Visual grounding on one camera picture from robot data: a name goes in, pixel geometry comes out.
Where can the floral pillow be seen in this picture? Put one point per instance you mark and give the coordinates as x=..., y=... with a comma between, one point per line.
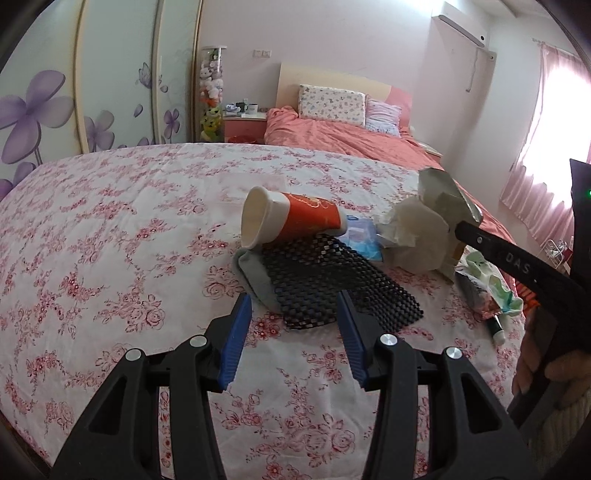
x=330, y=104

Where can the grey cloth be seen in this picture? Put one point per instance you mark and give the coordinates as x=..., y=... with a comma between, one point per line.
x=254, y=277

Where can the pale green sock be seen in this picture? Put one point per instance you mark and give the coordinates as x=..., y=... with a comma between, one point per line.
x=487, y=272

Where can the white mug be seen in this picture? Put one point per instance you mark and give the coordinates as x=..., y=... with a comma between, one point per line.
x=251, y=108

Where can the pink striped pillow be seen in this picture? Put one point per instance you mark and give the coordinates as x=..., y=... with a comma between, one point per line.
x=383, y=115

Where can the crumpled snack wrapper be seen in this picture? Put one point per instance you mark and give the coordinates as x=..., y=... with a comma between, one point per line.
x=471, y=293

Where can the beige and pink headboard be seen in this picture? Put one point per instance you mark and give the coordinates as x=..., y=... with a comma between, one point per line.
x=323, y=76

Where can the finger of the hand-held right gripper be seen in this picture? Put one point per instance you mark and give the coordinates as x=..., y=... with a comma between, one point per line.
x=508, y=256

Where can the black mesh mat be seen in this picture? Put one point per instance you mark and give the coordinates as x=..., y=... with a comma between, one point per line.
x=323, y=281

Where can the silver foil carton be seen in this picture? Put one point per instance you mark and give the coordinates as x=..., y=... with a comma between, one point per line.
x=438, y=189

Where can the white air conditioner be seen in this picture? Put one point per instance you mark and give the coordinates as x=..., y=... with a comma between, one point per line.
x=461, y=21

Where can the bed with salmon duvet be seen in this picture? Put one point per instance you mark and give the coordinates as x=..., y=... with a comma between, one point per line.
x=341, y=138

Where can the flower print wardrobe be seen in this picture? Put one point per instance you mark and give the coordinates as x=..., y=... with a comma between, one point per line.
x=106, y=74

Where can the pink curtain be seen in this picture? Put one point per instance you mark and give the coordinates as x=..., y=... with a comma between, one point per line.
x=549, y=138

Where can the clear tube of plush toys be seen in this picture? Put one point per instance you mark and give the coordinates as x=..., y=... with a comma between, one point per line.
x=212, y=92

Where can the pink nightstand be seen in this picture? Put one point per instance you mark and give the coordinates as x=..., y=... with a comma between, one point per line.
x=244, y=124
x=431, y=148

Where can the person's right forearm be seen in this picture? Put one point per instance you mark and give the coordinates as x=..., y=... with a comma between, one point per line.
x=570, y=429

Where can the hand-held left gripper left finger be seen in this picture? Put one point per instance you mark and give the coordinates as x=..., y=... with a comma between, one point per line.
x=235, y=341

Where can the blue wet wipe packet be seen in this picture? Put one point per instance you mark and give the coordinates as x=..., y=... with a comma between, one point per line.
x=362, y=240

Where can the orange and white paper cup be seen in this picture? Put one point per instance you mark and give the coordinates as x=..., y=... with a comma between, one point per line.
x=304, y=217

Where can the pink floral sheet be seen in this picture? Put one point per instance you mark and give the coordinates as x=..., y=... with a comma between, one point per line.
x=115, y=254

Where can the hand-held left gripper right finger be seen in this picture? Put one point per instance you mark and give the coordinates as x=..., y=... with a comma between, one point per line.
x=351, y=341

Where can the person's right hand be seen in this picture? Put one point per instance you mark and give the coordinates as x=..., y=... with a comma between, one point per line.
x=524, y=364

